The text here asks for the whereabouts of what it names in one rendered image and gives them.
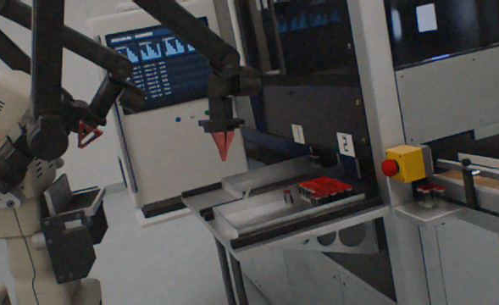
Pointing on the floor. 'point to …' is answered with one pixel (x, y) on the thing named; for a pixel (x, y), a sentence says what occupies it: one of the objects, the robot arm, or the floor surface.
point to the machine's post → (401, 250)
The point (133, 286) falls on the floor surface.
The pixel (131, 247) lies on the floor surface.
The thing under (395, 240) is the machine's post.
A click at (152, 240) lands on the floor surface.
